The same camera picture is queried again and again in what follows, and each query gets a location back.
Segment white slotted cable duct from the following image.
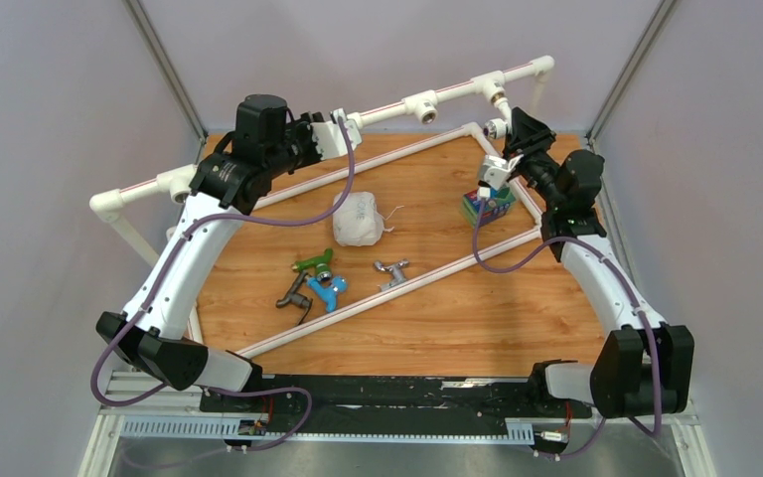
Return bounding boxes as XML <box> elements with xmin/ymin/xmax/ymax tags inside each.
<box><xmin>119</xmin><ymin>416</ymin><xmax>534</xmax><ymax>445</ymax></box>

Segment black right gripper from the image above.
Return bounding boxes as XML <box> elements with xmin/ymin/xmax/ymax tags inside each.
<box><xmin>501</xmin><ymin>109</ymin><xmax>562</xmax><ymax>211</ymax></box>

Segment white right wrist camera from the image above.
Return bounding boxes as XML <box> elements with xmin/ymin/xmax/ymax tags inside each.
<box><xmin>477</xmin><ymin>154</ymin><xmax>523</xmax><ymax>197</ymax></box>

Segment white plastic faucet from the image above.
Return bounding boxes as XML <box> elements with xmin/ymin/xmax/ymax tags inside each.
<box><xmin>483</xmin><ymin>92</ymin><xmax>512</xmax><ymax>139</ymax></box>

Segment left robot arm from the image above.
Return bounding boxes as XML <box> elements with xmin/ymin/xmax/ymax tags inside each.
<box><xmin>95</xmin><ymin>94</ymin><xmax>354</xmax><ymax>412</ymax></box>

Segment white drawstring bag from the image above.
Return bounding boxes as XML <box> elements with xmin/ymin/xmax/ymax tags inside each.
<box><xmin>332</xmin><ymin>192</ymin><xmax>395</xmax><ymax>246</ymax></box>

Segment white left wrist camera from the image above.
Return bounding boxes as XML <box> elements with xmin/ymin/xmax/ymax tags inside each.
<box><xmin>311</xmin><ymin>108</ymin><xmax>363</xmax><ymax>161</ymax></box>

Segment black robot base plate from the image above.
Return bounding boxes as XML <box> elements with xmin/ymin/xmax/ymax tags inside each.
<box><xmin>199</xmin><ymin>375</ymin><xmax>592</xmax><ymax>433</ymax></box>

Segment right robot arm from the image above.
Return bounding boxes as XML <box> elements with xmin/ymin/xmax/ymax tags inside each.
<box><xmin>502</xmin><ymin>107</ymin><xmax>694</xmax><ymax>418</ymax></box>

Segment white PVC pipe frame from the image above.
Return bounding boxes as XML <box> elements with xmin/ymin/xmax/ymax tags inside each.
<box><xmin>90</xmin><ymin>56</ymin><xmax>555</xmax><ymax>333</ymax></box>

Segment green sponge pack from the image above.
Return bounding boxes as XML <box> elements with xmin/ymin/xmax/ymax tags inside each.
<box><xmin>460</xmin><ymin>187</ymin><xmax>516</xmax><ymax>228</ymax></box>

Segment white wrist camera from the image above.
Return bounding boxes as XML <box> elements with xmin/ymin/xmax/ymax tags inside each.
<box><xmin>477</xmin><ymin>154</ymin><xmax>523</xmax><ymax>197</ymax></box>
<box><xmin>311</xmin><ymin>108</ymin><xmax>363</xmax><ymax>161</ymax></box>

